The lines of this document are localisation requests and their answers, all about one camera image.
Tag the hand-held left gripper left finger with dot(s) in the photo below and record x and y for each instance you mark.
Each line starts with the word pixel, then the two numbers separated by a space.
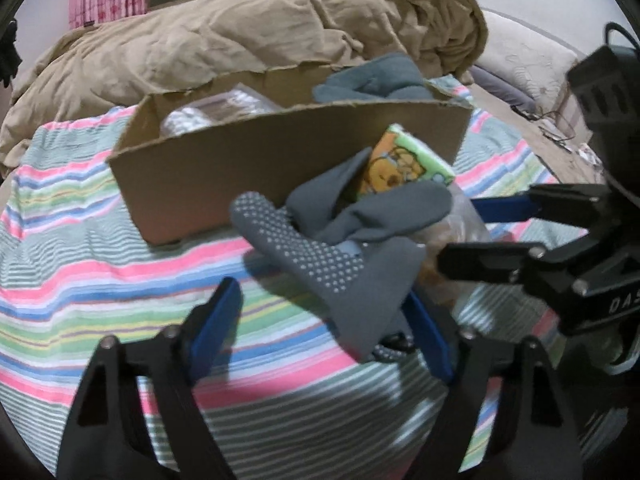
pixel 221 317

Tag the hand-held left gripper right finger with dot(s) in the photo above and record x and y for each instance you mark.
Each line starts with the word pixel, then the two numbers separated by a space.
pixel 431 342

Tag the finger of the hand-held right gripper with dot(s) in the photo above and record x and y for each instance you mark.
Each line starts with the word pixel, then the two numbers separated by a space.
pixel 487 260
pixel 500 208

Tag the clear plastic snack bag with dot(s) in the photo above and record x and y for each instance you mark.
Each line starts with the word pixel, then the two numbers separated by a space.
pixel 452 232

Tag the grey dotted sock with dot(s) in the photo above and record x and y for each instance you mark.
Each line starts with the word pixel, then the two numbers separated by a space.
pixel 300 250

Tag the plain grey sock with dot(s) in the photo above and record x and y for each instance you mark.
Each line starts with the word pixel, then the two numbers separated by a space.
pixel 390 210

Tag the cardboard box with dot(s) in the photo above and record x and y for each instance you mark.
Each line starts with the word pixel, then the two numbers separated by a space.
pixel 225 175

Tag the cartoon bear tissue packet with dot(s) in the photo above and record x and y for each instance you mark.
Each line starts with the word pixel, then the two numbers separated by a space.
pixel 400 165

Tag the grey pillow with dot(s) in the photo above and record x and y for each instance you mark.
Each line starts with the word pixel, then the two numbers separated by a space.
pixel 495 87

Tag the striped bed sheet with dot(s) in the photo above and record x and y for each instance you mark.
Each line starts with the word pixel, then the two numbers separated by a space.
pixel 100 270

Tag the white pillow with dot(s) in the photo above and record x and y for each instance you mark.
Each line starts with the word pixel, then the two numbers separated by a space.
pixel 530 55

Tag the grey-blue towel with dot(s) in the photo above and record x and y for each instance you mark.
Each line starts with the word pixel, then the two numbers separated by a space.
pixel 375 80

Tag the white plastic packet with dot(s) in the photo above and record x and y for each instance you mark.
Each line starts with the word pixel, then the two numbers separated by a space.
pixel 181 122

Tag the clear plastic packet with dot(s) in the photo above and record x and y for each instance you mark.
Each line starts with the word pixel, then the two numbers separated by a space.
pixel 227 102

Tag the beige duvet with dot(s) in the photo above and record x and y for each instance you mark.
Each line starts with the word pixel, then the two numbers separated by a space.
pixel 200 35

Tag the black hanging cloth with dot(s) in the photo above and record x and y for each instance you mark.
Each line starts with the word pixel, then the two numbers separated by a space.
pixel 7 52

